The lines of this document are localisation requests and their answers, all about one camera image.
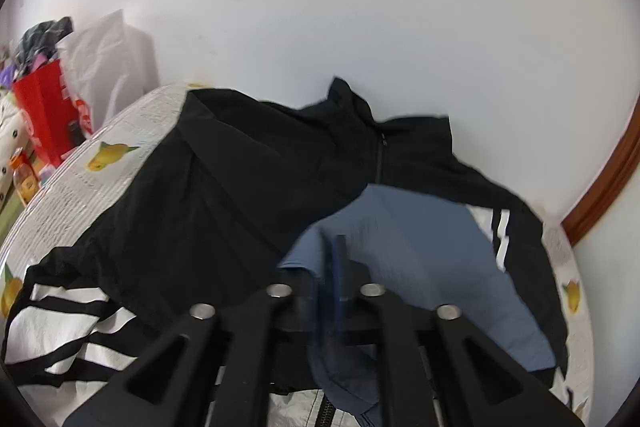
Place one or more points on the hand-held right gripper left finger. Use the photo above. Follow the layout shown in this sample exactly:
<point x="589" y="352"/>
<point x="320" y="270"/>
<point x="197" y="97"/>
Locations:
<point x="324" y="292"/>

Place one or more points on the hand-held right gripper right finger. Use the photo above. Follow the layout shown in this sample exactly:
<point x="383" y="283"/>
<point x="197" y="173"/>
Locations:
<point x="342" y="277"/>

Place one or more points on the black jacket with white stripes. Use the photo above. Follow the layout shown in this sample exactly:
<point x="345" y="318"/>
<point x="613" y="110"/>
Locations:
<point x="225" y="187"/>

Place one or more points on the fruit-printed lace tablecloth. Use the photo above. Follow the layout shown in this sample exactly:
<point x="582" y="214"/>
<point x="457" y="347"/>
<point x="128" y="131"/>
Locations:
<point x="95" y="192"/>

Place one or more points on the white plastic bag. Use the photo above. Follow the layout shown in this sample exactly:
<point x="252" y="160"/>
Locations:
<point x="110" y="62"/>

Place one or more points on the orange bottle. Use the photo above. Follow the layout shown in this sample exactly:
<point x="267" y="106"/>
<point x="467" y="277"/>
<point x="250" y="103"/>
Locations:
<point x="24" y="177"/>

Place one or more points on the red paper bag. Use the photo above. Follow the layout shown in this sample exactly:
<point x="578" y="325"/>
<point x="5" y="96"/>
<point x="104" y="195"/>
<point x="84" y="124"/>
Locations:
<point x="47" y="107"/>

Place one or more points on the dark cloth pile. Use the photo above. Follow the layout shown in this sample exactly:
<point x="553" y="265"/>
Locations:
<point x="42" y="38"/>

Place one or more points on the brown wooden door frame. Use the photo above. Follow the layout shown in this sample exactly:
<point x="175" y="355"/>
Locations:
<point x="600" y="187"/>

